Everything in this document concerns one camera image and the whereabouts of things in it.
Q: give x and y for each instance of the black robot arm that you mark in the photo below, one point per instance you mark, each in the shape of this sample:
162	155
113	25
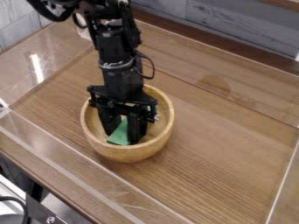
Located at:
110	24

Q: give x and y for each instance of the brown wooden bowl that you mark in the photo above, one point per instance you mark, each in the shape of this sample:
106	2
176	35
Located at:
152	142

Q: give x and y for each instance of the green rectangular block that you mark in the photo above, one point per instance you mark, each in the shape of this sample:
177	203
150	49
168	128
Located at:
117	137

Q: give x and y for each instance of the black metal table bracket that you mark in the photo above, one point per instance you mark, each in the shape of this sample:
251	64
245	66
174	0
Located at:
38	214

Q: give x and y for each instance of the clear acrylic tray wall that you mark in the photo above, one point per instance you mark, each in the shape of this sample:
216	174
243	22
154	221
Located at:
215	175

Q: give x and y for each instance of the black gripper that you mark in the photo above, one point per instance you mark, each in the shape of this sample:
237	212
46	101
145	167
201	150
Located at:
120	97

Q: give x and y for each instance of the clear acrylic corner bracket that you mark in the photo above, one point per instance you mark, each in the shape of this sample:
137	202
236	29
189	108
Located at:
81	29

